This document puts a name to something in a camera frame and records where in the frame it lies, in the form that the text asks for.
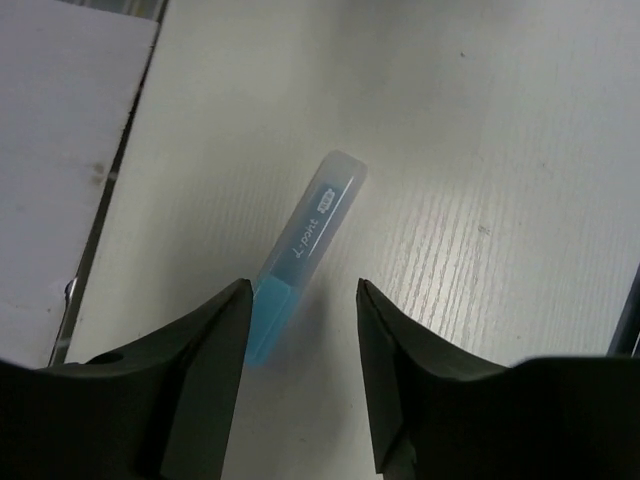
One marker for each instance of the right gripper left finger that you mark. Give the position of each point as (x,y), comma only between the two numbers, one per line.
(159,407)

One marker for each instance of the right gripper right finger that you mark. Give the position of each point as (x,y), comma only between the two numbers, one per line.
(437,411)

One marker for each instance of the blue highlighter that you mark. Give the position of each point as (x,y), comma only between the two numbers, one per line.
(300,248)

